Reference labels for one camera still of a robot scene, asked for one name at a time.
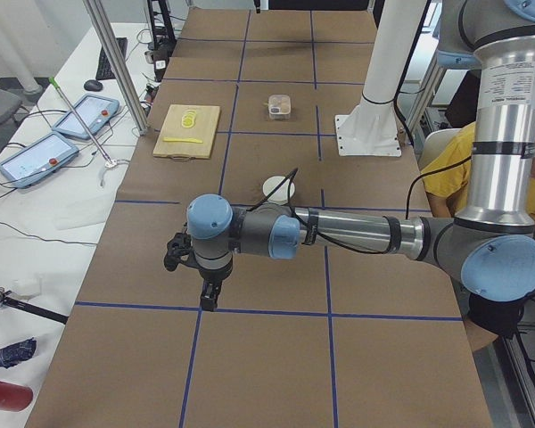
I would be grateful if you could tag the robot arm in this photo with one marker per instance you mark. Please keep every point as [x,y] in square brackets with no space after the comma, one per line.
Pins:
[488,246]

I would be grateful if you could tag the black computer mouse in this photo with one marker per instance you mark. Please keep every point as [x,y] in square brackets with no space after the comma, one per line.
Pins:
[93,85]

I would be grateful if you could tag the teach pendant near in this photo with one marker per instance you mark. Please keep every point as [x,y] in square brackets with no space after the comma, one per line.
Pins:
[37,161]

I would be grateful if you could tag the white bowl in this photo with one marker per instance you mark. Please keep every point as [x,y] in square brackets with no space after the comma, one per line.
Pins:
[278,190]

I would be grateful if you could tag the red bottle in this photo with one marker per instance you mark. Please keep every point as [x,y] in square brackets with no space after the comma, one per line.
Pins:
[14,397]

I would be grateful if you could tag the yellow plastic knife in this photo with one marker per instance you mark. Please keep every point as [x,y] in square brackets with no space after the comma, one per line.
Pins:
[187,140]

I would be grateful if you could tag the clear plastic egg box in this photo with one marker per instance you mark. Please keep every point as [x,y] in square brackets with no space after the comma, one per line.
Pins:
[279,107]

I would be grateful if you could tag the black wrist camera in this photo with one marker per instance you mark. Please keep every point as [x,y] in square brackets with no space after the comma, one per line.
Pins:
[179,252]

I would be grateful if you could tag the lemon slice leftmost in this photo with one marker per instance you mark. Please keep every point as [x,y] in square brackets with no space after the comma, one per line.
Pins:
[188,125]

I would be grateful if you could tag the teach pendant far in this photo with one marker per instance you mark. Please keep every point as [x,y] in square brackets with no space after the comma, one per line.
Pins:
[95,110]

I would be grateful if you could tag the folded dark umbrella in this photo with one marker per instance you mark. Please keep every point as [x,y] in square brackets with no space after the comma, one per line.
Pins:
[18,352]

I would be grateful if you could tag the aluminium frame post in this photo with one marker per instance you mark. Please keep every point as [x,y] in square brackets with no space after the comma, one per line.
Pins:
[105,33]

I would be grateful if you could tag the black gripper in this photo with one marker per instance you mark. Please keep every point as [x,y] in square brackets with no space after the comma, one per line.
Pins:
[213,276]

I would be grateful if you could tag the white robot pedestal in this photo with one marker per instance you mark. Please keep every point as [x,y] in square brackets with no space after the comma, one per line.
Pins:
[371,128]

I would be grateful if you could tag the wooden cutting board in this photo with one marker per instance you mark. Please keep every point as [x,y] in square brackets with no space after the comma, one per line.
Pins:
[205,129]

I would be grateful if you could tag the black tripod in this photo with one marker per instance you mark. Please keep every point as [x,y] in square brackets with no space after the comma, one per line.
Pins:
[6,300]

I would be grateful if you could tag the teach pendant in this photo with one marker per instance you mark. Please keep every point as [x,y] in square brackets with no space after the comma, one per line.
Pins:
[37,161]
[95,110]

